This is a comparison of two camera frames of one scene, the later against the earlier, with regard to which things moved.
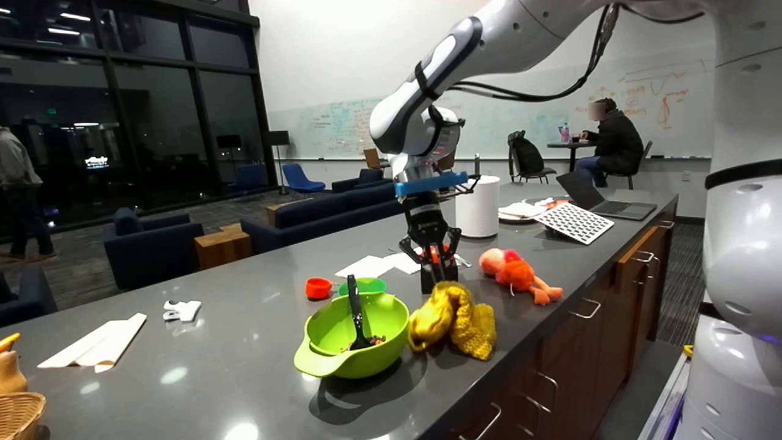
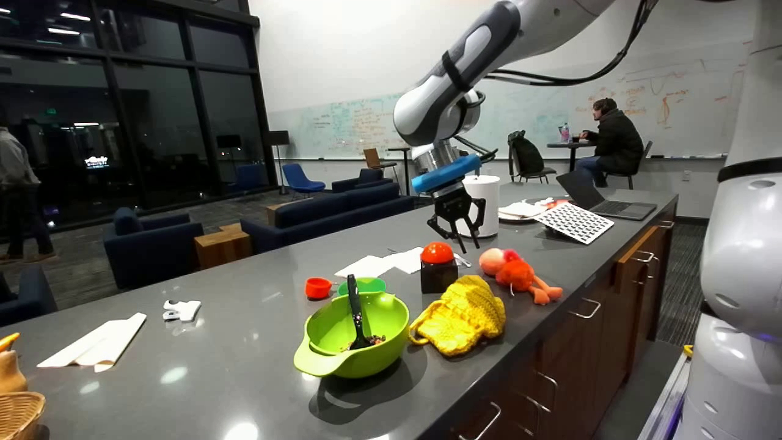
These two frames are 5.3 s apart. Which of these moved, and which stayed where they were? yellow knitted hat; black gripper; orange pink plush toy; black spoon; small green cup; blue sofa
Moved: black gripper; yellow knitted hat
Stayed: blue sofa; orange pink plush toy; small green cup; black spoon
